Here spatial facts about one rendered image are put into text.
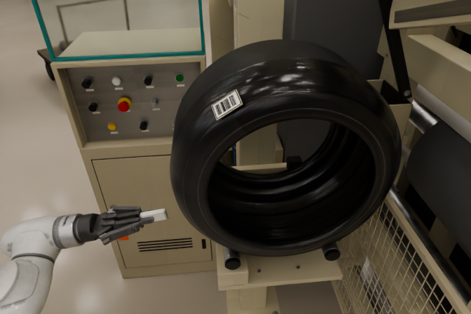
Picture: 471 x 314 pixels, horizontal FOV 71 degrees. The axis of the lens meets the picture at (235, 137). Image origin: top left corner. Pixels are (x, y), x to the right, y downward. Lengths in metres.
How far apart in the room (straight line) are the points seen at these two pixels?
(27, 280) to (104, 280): 1.20
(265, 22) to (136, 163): 0.85
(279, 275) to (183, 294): 1.00
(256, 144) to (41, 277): 0.72
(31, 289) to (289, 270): 0.68
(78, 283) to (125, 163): 0.91
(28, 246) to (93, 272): 1.21
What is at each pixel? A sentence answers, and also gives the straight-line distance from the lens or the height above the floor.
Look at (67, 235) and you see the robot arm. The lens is 1.02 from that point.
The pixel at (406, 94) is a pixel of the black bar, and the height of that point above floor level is 1.23.
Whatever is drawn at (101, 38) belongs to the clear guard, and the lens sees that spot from 1.31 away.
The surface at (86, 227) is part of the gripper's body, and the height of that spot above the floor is 1.01.
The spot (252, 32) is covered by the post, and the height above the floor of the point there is 1.42.
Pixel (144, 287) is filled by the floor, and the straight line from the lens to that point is 2.07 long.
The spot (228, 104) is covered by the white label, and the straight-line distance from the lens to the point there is 0.65.
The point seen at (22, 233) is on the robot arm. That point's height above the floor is 1.01.
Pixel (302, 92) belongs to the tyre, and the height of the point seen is 1.41.
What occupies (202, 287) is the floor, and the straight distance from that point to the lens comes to 2.01.
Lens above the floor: 1.69
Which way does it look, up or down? 33 degrees down
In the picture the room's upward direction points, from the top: 1 degrees counter-clockwise
